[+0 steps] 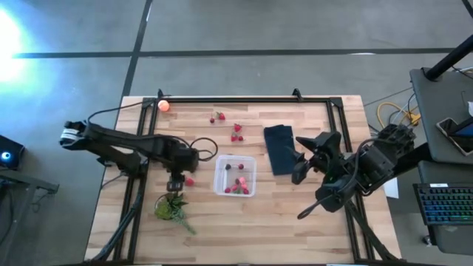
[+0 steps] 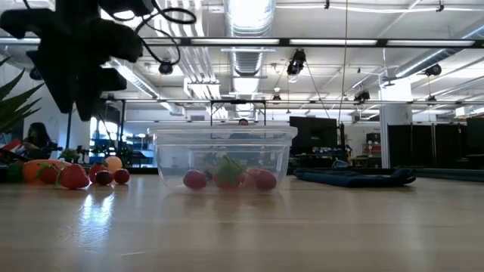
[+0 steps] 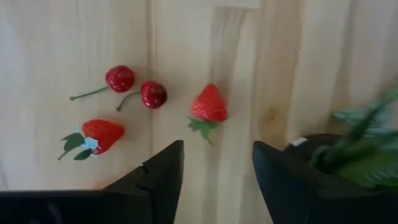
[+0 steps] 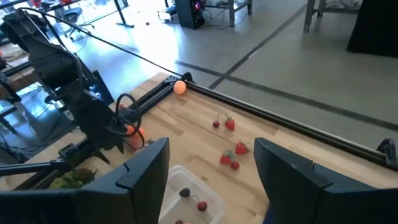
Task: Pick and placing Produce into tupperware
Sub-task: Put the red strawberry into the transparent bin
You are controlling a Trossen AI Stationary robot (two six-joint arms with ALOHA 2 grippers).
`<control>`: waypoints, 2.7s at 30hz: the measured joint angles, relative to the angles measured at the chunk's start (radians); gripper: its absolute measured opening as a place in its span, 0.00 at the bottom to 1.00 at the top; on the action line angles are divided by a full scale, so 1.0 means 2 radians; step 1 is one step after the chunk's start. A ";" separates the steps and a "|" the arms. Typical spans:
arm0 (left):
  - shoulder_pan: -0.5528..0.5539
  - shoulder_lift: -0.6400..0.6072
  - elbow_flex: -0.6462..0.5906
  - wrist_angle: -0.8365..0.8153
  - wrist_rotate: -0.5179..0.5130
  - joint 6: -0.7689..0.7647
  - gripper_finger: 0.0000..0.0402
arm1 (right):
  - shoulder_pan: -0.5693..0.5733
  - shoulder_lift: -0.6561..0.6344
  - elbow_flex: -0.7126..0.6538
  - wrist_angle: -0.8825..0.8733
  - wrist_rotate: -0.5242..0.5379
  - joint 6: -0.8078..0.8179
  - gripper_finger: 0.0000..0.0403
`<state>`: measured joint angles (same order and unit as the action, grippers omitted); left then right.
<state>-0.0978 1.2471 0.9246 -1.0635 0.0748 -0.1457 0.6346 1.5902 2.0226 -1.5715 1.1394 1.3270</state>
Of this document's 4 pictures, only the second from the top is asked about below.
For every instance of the silver ceiling air duct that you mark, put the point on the silver ceiling air duct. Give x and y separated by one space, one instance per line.
247 56

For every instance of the person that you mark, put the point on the person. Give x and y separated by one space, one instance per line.
36 140
243 122

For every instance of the clear plastic tupperware container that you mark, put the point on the clear plastic tupperware container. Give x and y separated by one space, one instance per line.
170 151

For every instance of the black partition panels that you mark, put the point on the black partition panels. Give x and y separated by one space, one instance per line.
427 145

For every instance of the white square pillar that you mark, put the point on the white square pillar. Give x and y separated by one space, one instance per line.
395 109

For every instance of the black hanging ceiling camera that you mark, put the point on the black hanging ceiling camera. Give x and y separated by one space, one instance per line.
296 62
433 70
362 96
165 67

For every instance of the orange carrot green top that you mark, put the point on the orange carrot green top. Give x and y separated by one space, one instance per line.
32 170

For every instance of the black monitor screen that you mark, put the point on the black monitor screen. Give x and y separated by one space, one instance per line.
314 132

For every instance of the dark blue folded cloth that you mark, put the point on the dark blue folded cloth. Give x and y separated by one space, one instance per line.
351 179

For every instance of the black overhead crossbeam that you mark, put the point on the black overhead crossbeam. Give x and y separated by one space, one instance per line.
283 42

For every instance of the green potted succulent plant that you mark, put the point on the green potted succulent plant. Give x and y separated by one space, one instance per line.
15 107

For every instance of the dark wall panel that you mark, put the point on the dark wall panel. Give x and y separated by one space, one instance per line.
475 136

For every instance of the small pink fruit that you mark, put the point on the small pink fruit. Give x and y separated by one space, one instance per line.
250 174

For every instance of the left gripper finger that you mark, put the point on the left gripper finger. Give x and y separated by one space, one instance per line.
56 79
98 81

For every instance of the slanted silver ceiling duct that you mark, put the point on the slanted silver ceiling duct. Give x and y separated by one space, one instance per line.
435 56

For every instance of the red cherry with stem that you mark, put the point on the red cherry with stem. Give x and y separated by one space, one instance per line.
104 178
194 180
121 176
265 180

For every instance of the small leafy green plant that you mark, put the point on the small leafy green plant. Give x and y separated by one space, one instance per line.
70 154

